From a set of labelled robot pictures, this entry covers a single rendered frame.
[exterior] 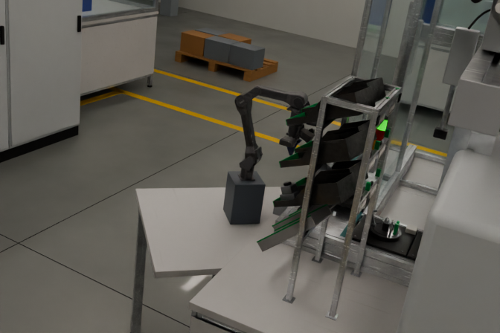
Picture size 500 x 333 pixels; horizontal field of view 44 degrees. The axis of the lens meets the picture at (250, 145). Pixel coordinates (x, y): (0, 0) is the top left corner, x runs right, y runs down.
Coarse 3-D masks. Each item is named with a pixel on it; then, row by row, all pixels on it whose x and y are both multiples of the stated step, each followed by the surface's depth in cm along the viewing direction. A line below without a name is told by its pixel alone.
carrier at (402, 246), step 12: (360, 228) 263; (372, 228) 261; (384, 228) 259; (396, 228) 256; (408, 228) 264; (360, 240) 254; (372, 240) 255; (384, 240) 255; (396, 240) 256; (408, 240) 259; (396, 252) 248
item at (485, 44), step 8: (496, 0) 66; (496, 16) 67; (488, 24) 67; (496, 24) 67; (488, 32) 67; (496, 32) 67; (488, 40) 68; (496, 40) 67; (488, 48) 68; (496, 48) 68
